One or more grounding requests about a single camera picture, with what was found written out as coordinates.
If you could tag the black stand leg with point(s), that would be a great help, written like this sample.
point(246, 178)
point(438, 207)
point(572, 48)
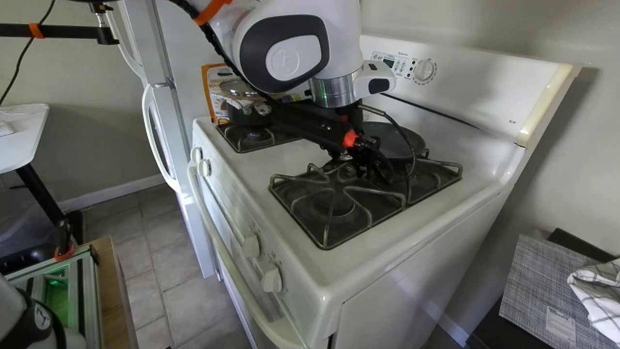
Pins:
point(45, 205)

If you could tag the black low table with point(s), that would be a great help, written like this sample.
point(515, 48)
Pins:
point(490, 331)

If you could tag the white gas stove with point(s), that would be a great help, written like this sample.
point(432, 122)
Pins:
point(387, 271)

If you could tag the black burner grate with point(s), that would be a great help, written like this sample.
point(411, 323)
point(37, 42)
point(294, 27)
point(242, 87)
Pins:
point(248, 135)
point(341, 205)

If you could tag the white refrigerator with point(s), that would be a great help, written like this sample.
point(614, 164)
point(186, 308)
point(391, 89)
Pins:
point(161, 96)

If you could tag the white timer dial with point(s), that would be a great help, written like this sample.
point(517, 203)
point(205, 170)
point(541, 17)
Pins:
point(424, 69)

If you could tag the gray woven placemat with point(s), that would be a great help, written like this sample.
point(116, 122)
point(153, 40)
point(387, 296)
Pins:
point(535, 296)

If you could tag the black bar with orange tape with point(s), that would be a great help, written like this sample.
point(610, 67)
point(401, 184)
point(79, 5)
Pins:
point(58, 31)

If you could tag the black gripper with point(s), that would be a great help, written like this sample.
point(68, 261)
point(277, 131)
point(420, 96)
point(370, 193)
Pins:
point(322, 122)

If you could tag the wooden plank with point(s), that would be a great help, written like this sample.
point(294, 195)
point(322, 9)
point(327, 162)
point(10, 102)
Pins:
point(116, 290)

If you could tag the white tabletop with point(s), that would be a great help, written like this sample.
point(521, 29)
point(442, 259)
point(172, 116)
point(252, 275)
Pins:
point(21, 135)

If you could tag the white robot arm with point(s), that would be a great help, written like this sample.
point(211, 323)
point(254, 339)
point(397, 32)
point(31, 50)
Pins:
point(283, 44)

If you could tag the white checked towel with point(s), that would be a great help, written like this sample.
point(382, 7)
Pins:
point(601, 296)

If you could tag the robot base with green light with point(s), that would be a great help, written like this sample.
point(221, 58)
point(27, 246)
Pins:
point(25, 316)

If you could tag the white stove knob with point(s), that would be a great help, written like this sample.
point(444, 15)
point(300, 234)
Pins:
point(271, 279)
point(250, 246)
point(205, 166)
point(196, 155)

